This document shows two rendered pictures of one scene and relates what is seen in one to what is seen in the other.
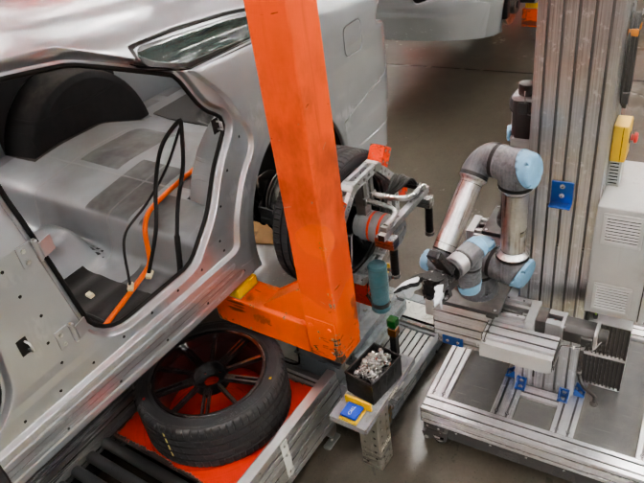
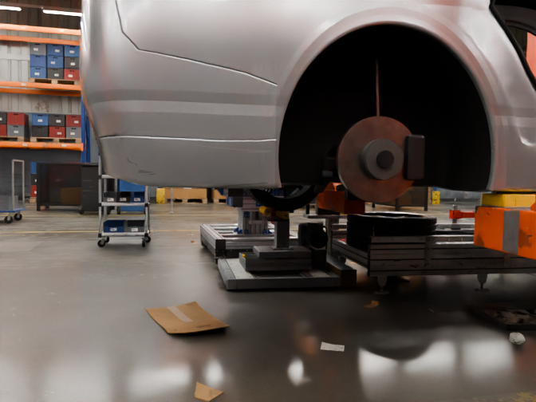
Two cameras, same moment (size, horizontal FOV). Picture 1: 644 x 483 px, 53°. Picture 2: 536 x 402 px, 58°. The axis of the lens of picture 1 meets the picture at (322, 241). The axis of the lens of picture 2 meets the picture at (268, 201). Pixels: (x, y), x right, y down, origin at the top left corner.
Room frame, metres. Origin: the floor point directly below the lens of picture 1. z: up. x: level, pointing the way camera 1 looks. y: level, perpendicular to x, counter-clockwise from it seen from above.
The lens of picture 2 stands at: (5.38, 2.31, 0.78)
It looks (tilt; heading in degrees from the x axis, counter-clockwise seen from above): 3 degrees down; 222
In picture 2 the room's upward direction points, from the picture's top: 1 degrees clockwise
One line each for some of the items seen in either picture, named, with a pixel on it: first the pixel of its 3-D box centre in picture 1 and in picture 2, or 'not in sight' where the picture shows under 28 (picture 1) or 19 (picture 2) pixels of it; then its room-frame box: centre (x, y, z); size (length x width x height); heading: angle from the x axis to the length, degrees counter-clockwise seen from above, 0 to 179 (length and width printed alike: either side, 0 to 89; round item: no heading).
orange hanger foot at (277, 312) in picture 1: (266, 294); (343, 188); (2.22, 0.28, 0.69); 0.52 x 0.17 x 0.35; 52
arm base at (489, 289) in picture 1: (478, 279); not in sight; (1.90, -0.57, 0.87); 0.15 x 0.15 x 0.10
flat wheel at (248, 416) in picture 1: (214, 388); (390, 229); (2.01, 0.57, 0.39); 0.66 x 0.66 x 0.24
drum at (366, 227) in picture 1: (379, 227); not in sight; (2.38, -0.26, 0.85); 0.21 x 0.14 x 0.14; 52
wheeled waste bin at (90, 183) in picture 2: not in sight; (97, 188); (0.59, -6.30, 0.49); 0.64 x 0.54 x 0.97; 46
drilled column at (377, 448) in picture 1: (374, 427); (332, 241); (1.80, -0.10, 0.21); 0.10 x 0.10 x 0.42; 52
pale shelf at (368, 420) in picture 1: (373, 387); (329, 216); (1.83, -0.12, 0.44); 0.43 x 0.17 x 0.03; 142
